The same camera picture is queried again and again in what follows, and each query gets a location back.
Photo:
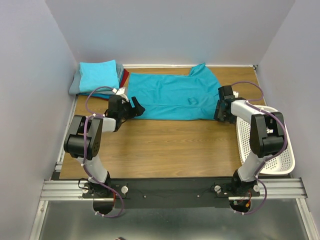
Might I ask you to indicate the aluminium rail frame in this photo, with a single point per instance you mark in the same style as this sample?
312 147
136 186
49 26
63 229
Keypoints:
285 209

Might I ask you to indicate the folded grey t-shirt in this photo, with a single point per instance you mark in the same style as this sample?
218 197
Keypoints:
75 86

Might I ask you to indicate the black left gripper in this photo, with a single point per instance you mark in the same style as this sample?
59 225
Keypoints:
137 111

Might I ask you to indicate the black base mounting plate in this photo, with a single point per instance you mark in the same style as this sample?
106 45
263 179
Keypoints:
169 193

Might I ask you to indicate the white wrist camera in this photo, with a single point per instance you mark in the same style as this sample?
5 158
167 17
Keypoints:
122 91
236 94

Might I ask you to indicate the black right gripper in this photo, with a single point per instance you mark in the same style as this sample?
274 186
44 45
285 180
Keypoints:
230 119

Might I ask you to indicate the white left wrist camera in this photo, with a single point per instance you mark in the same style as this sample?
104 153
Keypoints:
122 91

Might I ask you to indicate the folded light blue t-shirt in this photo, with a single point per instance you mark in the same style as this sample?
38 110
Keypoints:
95 75

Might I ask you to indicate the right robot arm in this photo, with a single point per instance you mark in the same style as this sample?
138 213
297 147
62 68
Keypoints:
267 137

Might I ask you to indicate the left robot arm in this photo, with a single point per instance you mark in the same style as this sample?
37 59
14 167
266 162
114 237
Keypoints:
84 135

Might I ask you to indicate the folded red t-shirt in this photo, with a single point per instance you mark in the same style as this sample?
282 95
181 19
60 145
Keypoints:
124 78

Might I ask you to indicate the teal t-shirt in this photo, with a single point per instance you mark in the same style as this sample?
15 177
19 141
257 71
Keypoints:
176 97

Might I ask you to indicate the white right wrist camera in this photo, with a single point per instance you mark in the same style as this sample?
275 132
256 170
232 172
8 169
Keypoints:
236 94

